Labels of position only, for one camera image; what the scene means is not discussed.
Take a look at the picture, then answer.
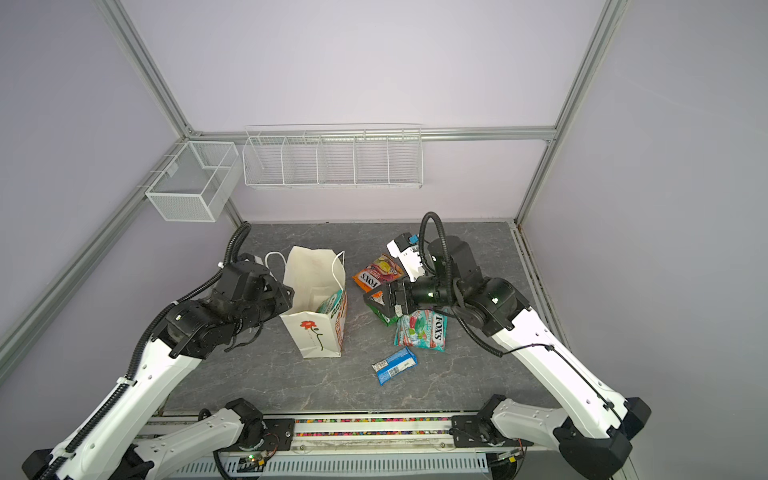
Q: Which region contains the teal Fox's mint bag right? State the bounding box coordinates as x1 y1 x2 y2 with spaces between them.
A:
394 310 446 352

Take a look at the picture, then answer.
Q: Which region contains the white floral paper bag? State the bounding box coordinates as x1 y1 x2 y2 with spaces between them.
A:
264 246 348 359

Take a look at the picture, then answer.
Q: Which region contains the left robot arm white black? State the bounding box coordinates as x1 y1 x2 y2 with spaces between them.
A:
22 222 294 479

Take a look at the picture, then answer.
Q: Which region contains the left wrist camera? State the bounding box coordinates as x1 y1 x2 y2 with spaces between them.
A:
243 254 267 266

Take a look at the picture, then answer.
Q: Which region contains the orange Fox's fruits candy bag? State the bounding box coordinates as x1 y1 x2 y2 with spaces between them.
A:
353 254 405 293

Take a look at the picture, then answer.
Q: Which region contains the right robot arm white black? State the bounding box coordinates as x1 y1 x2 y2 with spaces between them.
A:
364 212 651 479

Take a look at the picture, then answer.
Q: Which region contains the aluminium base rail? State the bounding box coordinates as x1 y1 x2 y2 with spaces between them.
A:
116 409 625 460

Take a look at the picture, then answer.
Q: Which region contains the white wire shelf basket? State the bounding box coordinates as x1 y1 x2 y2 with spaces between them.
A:
241 123 424 189

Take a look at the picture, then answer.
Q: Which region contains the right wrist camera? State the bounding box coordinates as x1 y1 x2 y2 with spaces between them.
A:
387 232 426 282

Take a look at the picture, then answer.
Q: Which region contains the white mesh box basket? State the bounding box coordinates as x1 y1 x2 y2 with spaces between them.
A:
146 141 243 223

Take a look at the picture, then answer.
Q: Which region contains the teal Fox's mint candy bag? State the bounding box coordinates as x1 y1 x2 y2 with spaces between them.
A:
316 289 344 316

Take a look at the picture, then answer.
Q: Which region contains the blue snack bar packet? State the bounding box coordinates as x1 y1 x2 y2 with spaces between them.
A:
372 347 418 386

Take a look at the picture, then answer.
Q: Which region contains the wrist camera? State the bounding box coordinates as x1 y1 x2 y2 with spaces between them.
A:
243 254 267 266
387 232 426 282

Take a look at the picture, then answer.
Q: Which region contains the green candy bag back side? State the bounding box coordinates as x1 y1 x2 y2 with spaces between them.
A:
363 291 400 326

